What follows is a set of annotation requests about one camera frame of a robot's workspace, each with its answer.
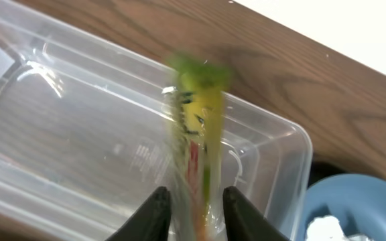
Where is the dark blue plate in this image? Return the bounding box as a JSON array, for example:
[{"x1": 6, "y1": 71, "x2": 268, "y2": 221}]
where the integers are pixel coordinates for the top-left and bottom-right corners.
[{"x1": 296, "y1": 174, "x2": 386, "y2": 240}]

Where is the white napkin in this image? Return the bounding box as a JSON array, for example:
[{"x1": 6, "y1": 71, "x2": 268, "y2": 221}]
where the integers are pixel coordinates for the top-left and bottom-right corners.
[{"x1": 305, "y1": 216, "x2": 373, "y2": 241}]

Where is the yellow green snack wrapper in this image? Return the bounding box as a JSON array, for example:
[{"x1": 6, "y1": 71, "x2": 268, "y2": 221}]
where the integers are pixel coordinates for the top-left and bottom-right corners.
[{"x1": 164, "y1": 54, "x2": 230, "y2": 240}]

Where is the brown serving tray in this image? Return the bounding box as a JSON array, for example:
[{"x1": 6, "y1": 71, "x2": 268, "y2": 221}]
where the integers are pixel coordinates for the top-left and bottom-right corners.
[{"x1": 308, "y1": 162, "x2": 346, "y2": 187}]

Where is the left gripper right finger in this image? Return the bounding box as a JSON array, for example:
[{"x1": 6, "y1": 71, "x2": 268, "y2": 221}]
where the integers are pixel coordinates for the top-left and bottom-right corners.
[{"x1": 222, "y1": 186, "x2": 289, "y2": 241}]

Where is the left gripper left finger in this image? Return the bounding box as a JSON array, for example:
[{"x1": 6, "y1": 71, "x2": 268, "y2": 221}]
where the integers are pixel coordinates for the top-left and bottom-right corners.
[{"x1": 106, "y1": 186, "x2": 172, "y2": 241}]

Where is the clear plastic waste bin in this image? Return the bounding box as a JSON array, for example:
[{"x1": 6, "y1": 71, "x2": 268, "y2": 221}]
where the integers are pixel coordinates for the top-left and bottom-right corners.
[{"x1": 0, "y1": 0, "x2": 314, "y2": 241}]

